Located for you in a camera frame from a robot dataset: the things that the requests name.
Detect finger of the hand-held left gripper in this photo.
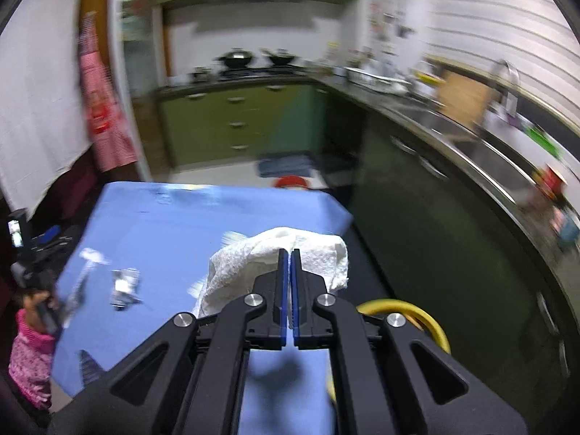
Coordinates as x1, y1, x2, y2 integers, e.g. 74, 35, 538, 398
27, 225, 75, 257

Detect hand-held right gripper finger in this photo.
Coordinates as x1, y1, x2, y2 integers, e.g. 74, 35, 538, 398
47, 248, 291, 435
291, 248, 529, 435

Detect white paper towel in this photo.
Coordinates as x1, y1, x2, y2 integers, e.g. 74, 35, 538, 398
195, 225, 351, 319

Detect clear plastic bottle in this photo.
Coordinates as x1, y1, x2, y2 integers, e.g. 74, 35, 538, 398
110, 268, 145, 312

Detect yellow-rimmed trash bin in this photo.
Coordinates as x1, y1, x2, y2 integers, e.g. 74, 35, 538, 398
328, 298, 451, 404

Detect person's left forearm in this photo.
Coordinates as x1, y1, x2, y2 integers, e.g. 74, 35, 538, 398
8, 308, 57, 411

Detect person's left hand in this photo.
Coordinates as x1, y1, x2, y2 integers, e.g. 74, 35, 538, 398
20, 286, 62, 324

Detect red checked apron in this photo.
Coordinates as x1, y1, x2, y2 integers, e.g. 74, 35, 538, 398
77, 11, 139, 173

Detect blue star-printed tablecloth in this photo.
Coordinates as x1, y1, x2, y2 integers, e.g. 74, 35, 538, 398
50, 181, 354, 435

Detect white curtain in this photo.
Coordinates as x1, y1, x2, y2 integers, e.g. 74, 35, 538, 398
0, 0, 98, 220

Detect red plastic stool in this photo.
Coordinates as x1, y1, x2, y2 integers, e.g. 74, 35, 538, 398
273, 175, 311, 190

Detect blue floor mat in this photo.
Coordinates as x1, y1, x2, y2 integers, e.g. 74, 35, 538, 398
256, 154, 318, 178

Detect dark green lower cabinets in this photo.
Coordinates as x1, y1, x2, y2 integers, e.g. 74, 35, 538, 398
312, 77, 580, 418

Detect glass sliding door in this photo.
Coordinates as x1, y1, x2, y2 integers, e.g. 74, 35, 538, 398
109, 0, 157, 182

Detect light green lower cabinet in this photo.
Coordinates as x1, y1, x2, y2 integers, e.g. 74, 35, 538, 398
156, 82, 318, 168

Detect dark stone countertop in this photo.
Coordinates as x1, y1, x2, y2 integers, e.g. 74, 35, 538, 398
154, 66, 580, 282

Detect black gas stove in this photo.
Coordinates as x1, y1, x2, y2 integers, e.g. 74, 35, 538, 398
217, 66, 304, 80

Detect steel kitchen sink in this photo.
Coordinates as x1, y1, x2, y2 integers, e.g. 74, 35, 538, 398
408, 104, 544, 200

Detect white dish rack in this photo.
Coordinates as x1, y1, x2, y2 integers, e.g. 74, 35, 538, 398
344, 57, 411, 94

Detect black wok with lid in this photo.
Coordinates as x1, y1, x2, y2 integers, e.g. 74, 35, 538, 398
216, 47, 254, 70

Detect wooden cutting board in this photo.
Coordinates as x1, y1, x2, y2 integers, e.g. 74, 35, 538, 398
435, 69, 494, 130

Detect blue mug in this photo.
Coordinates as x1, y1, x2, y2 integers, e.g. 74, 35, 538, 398
553, 211, 580, 245

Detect red instant noodle tub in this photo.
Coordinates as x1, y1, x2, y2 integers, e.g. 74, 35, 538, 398
535, 165, 569, 200

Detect green plastic tray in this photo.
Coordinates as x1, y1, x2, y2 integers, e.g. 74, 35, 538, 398
523, 124, 563, 157

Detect steel kitchen faucet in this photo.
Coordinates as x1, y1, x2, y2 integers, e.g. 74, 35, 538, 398
489, 59, 522, 114

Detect white window blind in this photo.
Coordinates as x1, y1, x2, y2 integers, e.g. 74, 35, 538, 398
423, 0, 580, 132

